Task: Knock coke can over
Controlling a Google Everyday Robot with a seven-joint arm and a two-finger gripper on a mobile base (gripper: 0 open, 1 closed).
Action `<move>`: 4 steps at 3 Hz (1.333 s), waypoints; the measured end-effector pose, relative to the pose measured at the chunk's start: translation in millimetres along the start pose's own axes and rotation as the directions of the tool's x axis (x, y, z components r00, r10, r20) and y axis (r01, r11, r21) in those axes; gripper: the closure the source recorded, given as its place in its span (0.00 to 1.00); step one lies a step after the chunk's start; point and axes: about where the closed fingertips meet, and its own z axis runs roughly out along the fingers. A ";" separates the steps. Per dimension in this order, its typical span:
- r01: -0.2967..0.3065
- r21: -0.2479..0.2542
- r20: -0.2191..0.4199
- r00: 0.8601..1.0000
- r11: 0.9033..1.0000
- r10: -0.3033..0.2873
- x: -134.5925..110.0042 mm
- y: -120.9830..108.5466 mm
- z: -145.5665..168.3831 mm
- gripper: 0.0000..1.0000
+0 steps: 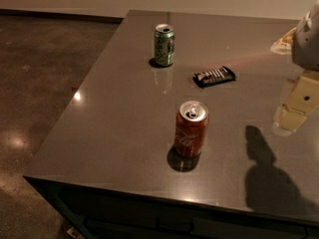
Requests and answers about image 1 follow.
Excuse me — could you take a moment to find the red coke can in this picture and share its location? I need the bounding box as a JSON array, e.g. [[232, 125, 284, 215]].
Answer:
[[173, 101, 209, 158]]

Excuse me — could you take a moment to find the green soda can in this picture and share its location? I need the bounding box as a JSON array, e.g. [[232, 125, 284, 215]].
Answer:
[[155, 24, 174, 67]]

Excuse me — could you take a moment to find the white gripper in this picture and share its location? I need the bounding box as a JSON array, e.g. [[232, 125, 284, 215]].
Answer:
[[270, 0, 319, 136]]

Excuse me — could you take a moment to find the dark cabinet under table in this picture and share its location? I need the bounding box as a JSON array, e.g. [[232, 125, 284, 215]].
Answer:
[[25, 176, 319, 239]]

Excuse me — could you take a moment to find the black snack bar wrapper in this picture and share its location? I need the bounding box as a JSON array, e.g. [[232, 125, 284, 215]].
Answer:
[[193, 66, 236, 89]]

